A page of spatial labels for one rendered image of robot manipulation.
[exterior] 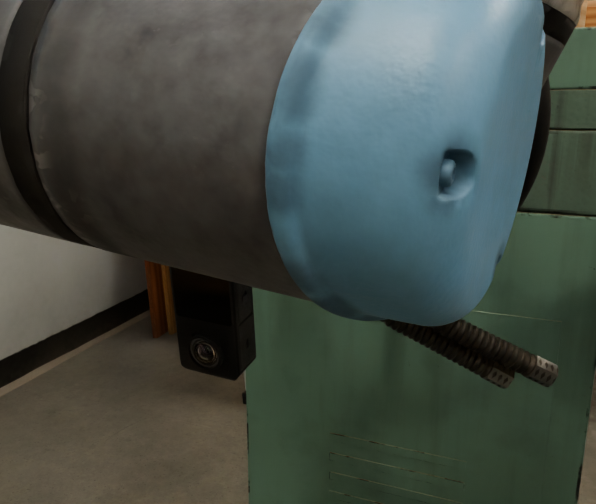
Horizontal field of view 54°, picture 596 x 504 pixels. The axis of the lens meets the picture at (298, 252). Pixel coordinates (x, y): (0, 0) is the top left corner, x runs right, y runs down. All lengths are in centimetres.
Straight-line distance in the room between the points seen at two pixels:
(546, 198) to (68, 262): 167
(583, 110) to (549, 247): 15
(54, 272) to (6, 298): 20
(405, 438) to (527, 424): 15
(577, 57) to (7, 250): 160
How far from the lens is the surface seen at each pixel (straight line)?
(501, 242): 18
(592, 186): 69
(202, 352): 37
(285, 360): 82
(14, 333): 198
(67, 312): 212
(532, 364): 64
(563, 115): 69
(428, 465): 82
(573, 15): 28
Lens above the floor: 83
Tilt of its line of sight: 14 degrees down
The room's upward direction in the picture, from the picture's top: straight up
